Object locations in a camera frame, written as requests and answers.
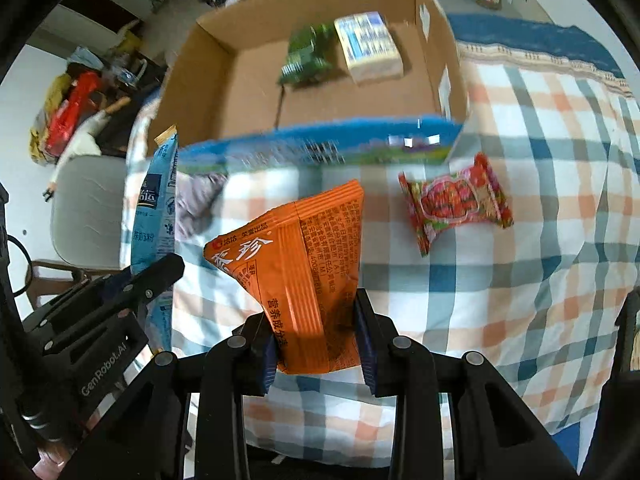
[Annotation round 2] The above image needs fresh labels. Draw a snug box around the grey cloth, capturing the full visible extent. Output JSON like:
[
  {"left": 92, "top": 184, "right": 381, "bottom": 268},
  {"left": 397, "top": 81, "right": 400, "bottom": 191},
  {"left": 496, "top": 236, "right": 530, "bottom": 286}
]
[{"left": 175, "top": 172, "right": 228, "bottom": 241}]

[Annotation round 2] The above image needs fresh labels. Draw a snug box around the black cable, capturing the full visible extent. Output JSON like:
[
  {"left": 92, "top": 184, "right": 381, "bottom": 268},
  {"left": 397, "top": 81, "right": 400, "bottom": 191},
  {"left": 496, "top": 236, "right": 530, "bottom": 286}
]
[{"left": 0, "top": 232, "right": 36, "bottom": 321}]

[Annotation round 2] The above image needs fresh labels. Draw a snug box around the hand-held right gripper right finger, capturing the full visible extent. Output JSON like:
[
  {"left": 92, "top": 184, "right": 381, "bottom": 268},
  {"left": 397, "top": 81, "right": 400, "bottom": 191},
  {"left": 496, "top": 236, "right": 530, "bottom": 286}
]
[{"left": 353, "top": 288, "right": 581, "bottom": 480}]

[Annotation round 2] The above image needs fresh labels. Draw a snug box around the grey chair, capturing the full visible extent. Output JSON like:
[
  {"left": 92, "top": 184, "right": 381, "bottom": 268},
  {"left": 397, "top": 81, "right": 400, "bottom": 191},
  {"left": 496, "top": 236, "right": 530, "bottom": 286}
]
[{"left": 25, "top": 154, "right": 133, "bottom": 311}]

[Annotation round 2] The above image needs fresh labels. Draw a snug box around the red snack packet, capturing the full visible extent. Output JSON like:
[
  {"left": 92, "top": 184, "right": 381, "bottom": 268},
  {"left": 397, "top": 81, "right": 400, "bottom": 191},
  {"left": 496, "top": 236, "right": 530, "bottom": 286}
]
[{"left": 398, "top": 152, "right": 515, "bottom": 257}]

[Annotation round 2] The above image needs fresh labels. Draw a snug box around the red plastic bag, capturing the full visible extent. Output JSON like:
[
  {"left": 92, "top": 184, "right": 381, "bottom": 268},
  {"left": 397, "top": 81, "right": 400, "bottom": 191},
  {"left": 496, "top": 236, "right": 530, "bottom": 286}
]
[{"left": 44, "top": 71, "right": 103, "bottom": 156}]

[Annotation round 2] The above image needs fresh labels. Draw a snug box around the blue patterned blanket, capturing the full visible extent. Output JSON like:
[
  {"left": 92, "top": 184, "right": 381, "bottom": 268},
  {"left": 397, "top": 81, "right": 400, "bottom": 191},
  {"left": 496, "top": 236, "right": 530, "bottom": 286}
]
[{"left": 445, "top": 12, "right": 636, "bottom": 98}]

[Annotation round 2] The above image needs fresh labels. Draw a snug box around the checkered bed sheet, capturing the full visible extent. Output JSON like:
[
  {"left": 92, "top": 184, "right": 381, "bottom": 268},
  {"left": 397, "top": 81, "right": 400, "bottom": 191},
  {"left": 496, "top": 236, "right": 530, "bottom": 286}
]
[{"left": 120, "top": 47, "right": 640, "bottom": 478}]

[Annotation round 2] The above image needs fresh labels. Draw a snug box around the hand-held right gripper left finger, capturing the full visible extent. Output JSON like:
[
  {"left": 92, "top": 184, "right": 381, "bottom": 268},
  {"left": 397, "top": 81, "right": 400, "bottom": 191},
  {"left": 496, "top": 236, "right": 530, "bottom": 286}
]
[{"left": 127, "top": 311, "right": 281, "bottom": 480}]

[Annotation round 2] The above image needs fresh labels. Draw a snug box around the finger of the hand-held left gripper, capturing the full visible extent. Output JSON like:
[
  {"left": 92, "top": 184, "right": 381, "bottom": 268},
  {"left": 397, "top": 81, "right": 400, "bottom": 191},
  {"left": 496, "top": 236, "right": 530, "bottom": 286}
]
[{"left": 22, "top": 252, "right": 186, "bottom": 356}]

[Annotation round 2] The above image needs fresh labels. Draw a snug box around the blue milk packet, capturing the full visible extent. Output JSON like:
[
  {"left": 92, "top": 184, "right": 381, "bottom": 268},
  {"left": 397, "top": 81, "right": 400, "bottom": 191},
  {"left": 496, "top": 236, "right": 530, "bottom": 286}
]
[{"left": 130, "top": 125, "right": 180, "bottom": 353}]

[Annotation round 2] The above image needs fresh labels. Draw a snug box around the orange snack packet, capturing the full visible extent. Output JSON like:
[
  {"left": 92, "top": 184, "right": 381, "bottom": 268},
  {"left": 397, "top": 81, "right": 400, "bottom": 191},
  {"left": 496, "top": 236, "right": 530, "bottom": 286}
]
[{"left": 203, "top": 179, "right": 365, "bottom": 376}]

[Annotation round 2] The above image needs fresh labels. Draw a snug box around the white and blue box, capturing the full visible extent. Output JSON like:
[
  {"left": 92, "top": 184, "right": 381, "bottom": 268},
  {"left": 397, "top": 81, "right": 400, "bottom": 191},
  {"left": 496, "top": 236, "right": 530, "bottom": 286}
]
[{"left": 333, "top": 11, "right": 406, "bottom": 85}]

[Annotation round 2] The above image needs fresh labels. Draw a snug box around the cardboard box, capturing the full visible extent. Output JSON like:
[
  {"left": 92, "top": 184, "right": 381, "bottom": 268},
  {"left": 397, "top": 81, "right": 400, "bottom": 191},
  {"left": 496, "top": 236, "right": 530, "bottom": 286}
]
[{"left": 146, "top": 0, "right": 471, "bottom": 167}]

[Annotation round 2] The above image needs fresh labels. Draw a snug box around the green snack packet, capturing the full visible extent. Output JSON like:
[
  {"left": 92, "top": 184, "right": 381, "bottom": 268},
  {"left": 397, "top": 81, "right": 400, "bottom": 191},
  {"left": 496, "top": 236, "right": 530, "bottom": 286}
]
[{"left": 277, "top": 22, "right": 338, "bottom": 86}]

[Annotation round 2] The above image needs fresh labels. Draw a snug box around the yellow plastic bag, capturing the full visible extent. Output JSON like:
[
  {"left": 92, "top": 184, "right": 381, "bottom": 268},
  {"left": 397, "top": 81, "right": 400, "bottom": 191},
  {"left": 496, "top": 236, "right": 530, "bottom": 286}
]
[{"left": 29, "top": 74, "right": 73, "bottom": 165}]

